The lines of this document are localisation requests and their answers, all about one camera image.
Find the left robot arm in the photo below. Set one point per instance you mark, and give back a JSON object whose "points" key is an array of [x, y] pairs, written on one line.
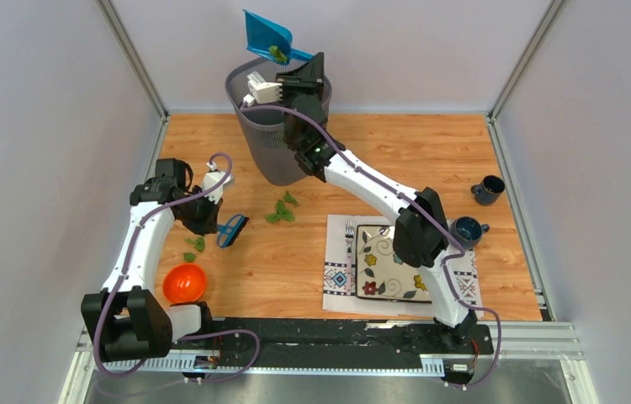
{"points": [[124, 319]]}

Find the dark blue mug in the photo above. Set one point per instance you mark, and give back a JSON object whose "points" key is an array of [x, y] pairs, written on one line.
{"points": [[488, 190], [468, 231]]}

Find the blue hand brush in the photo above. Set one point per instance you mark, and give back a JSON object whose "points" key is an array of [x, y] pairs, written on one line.
{"points": [[227, 233]]}

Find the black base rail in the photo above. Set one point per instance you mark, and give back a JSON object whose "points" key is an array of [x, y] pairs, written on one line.
{"points": [[333, 344]]}

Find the grey mesh waste bin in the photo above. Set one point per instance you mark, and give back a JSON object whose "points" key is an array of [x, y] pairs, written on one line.
{"points": [[263, 129]]}

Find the dark blue mug near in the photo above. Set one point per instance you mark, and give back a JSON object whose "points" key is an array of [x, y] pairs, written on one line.
{"points": [[468, 231]]}

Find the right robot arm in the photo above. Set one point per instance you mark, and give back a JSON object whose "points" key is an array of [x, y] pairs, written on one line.
{"points": [[421, 238]]}

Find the green paper scrap pair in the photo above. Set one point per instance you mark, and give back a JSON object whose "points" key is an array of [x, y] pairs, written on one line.
{"points": [[197, 243]]}

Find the dark blue mug far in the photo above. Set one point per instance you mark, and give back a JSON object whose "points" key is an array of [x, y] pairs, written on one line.
{"points": [[488, 190]]}

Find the blue dustpan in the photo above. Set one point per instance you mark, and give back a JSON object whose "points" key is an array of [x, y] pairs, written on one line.
{"points": [[262, 33]]}

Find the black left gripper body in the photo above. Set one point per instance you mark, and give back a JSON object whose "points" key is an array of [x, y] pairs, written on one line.
{"points": [[198, 214]]}

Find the square floral plate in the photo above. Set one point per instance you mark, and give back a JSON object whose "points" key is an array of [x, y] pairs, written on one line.
{"points": [[380, 273]]}

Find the orange bowl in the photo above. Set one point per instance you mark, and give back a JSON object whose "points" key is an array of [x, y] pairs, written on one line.
{"points": [[185, 283]]}

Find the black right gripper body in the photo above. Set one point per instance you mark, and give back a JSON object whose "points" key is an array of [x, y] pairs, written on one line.
{"points": [[294, 87]]}

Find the silver fork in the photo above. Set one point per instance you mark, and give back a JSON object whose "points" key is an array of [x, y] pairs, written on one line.
{"points": [[349, 239]]}

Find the white patterned placemat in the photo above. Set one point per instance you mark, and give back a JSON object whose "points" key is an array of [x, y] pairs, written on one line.
{"points": [[334, 275]]}

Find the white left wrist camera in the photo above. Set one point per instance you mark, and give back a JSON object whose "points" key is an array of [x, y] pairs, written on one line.
{"points": [[215, 182]]}

